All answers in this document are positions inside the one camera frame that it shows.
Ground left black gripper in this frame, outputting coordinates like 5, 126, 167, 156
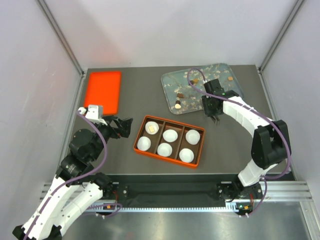
90, 114, 133, 161

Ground orange chocolate box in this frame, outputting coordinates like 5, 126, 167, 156
133, 115, 205, 169

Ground metal tongs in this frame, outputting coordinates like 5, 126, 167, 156
210, 115, 220, 126

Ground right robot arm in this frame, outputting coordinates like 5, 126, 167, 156
202, 91, 292, 199

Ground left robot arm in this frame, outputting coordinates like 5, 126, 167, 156
12, 116, 133, 240

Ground white paper cup front-left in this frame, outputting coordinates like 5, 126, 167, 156
137, 136, 151, 152

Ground white paper cup back-left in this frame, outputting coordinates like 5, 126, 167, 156
145, 121, 160, 135

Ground floral blue tray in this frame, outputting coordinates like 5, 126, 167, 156
160, 63, 244, 115

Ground white paper cup back-right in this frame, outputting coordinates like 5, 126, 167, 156
185, 129, 201, 145

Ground white paper cup back-middle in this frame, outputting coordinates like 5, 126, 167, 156
162, 129, 178, 143

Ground orange box lid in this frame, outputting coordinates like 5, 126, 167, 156
83, 71, 122, 115

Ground white paper cup front-right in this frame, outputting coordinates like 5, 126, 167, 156
179, 148, 195, 163

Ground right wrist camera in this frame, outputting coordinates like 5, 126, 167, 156
204, 78, 225, 96

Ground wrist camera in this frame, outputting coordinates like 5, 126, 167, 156
204, 78, 225, 96
77, 104, 108, 126

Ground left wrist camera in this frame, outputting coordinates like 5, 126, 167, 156
77, 104, 108, 126

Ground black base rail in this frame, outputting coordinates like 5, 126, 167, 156
108, 173, 250, 208

